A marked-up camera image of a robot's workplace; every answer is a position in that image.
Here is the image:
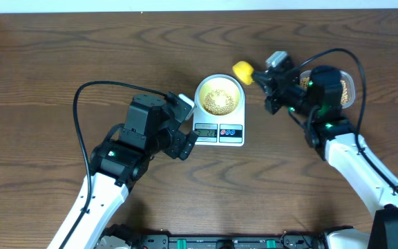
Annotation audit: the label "yellow measuring scoop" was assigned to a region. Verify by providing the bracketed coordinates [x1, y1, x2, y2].
[232, 61, 254, 85]

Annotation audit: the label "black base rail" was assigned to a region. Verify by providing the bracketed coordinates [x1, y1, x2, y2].
[95, 224, 328, 249]

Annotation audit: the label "soybeans in yellow bowl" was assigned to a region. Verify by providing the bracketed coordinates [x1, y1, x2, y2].
[203, 89, 236, 116]

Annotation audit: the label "yellow plastic bowl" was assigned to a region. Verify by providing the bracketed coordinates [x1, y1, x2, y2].
[196, 75, 241, 116]

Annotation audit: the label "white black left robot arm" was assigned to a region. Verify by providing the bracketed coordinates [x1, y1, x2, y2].
[49, 93, 198, 248]

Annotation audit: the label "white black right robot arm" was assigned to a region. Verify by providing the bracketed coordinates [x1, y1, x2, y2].
[243, 65, 398, 248]

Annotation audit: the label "clear plastic container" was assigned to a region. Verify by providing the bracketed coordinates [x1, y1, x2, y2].
[299, 71, 356, 109]

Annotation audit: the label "pile of soybeans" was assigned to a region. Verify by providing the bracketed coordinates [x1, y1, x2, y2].
[300, 77, 348, 104]

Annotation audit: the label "white digital kitchen scale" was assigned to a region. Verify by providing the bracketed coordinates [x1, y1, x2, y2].
[193, 74, 245, 147]

